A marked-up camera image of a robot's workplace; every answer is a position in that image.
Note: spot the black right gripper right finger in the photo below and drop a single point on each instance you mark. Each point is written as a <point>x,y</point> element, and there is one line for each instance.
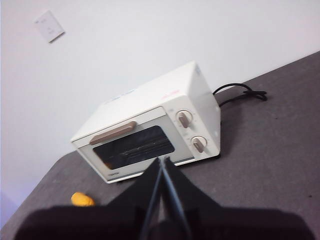
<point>225,222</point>

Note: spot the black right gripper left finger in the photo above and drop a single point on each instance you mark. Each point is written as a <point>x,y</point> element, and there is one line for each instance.
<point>100,222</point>

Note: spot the beige oven knob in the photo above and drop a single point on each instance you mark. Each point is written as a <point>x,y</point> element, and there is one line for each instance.
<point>184,118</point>
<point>199,144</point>

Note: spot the white toaster oven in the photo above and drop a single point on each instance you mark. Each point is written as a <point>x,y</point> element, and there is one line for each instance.
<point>200,105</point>

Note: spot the yellow corn cob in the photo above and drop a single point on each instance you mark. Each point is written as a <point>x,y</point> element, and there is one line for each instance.
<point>81,199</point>

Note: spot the white wall socket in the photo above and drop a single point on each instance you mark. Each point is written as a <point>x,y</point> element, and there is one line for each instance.
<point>49,26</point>

